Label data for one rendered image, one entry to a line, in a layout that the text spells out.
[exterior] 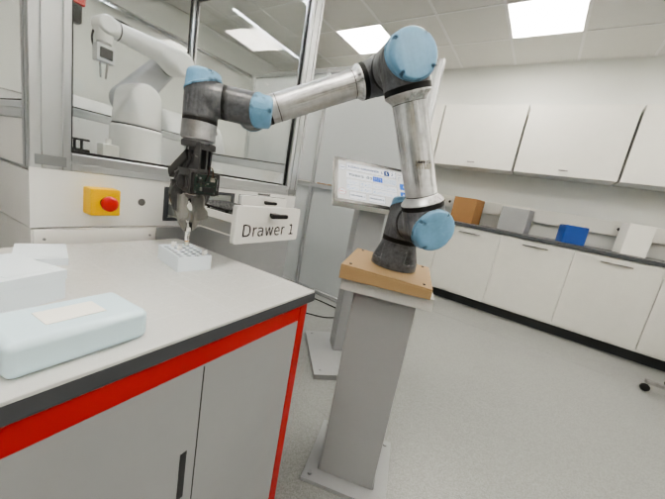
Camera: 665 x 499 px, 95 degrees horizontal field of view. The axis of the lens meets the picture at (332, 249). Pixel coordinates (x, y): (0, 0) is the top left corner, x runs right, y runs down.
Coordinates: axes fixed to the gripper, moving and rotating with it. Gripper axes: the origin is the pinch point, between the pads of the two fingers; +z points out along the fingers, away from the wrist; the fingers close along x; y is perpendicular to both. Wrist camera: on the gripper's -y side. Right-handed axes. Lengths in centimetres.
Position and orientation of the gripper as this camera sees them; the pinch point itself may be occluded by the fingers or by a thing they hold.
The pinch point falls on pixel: (187, 225)
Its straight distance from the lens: 84.1
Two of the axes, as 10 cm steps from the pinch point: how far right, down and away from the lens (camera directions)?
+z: -1.7, 9.7, 1.9
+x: 6.6, -0.3, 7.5
